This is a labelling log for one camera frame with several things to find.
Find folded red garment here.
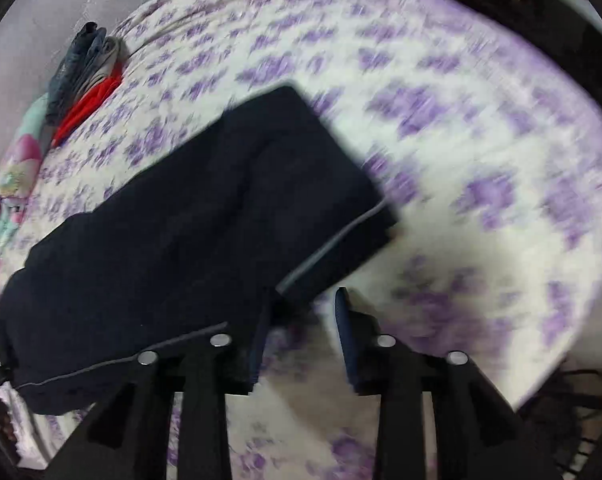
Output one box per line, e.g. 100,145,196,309
51,74,124,148

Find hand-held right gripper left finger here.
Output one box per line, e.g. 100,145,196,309
43,287,276,480

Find folded blue jeans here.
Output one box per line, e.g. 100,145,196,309
45,22,109,126

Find folded grey garment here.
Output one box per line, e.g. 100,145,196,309
88,36,126,92

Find white lace cloth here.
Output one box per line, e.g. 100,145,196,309
0,0,212,201

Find purple floral bed sheet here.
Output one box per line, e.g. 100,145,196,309
0,0,602,480

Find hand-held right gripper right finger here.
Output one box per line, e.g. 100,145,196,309
334,287,556,480

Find folded floral blanket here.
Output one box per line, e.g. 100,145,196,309
0,92,52,261

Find navy pants with grey piping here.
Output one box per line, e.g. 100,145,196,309
0,85,399,416

